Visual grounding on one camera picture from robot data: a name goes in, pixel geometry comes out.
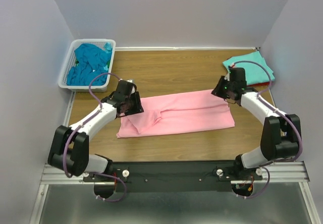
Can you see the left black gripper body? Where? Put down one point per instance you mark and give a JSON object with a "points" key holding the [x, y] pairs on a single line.
{"points": [[126, 100]]}

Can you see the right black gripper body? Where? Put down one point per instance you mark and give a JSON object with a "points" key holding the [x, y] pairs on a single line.
{"points": [[232, 87]]}

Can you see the pink t shirt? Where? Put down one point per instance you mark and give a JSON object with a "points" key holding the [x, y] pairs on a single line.
{"points": [[178, 114]]}

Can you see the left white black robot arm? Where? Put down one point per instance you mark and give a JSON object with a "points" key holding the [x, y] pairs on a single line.
{"points": [[70, 146]]}

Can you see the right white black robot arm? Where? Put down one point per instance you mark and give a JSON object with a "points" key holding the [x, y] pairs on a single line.
{"points": [[281, 133]]}

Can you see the folded teal t shirt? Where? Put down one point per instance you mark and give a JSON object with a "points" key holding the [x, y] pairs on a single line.
{"points": [[254, 74]]}

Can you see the folded red t shirt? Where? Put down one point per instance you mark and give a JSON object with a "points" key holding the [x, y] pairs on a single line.
{"points": [[259, 84]]}

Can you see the blue t shirt in basket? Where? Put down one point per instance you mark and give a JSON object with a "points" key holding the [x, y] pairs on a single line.
{"points": [[91, 61]]}

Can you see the light teal cloth in basket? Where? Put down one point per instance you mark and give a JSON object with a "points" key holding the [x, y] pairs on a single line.
{"points": [[108, 48]]}

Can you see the white plastic basket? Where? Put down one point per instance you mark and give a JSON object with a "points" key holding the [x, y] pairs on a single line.
{"points": [[70, 62]]}

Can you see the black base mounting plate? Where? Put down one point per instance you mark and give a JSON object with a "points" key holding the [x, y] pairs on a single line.
{"points": [[173, 176]]}

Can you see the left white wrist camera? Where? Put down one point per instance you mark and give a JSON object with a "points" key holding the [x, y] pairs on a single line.
{"points": [[134, 87]]}

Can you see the aluminium frame rail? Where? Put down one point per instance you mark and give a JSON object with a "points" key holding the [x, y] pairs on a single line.
{"points": [[54, 176]]}

